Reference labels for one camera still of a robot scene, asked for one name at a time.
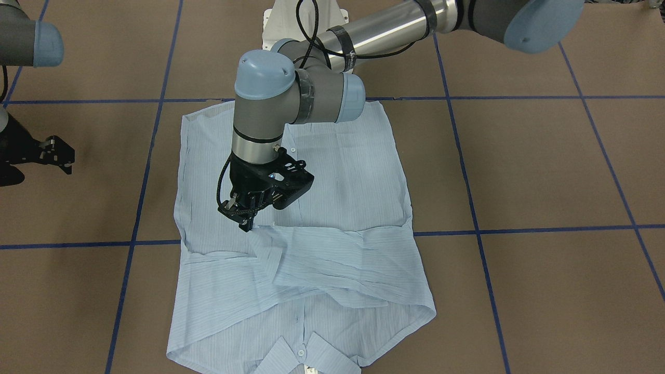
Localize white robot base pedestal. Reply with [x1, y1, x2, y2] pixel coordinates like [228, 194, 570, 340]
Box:
[262, 1, 349, 50]

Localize brown paper table cover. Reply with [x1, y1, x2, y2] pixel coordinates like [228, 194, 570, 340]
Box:
[2, 1, 664, 373]

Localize light blue button-up shirt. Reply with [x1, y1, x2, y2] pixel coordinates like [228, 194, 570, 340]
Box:
[166, 101, 436, 373]

